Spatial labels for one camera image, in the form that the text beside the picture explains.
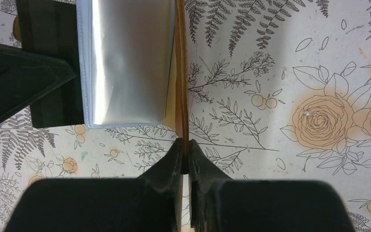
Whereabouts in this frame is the floral patterned table mat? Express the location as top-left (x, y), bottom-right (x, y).
top-left (0, 0), bottom-right (371, 232)

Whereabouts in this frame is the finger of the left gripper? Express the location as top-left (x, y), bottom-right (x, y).
top-left (0, 0), bottom-right (86, 137)

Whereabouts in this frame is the brown leather card holder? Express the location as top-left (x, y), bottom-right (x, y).
top-left (16, 0), bottom-right (176, 178)

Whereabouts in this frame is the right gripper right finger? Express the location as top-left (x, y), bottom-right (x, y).
top-left (188, 140), bottom-right (231, 232)

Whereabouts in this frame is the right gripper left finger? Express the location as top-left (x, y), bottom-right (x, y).
top-left (138, 138), bottom-right (184, 232)

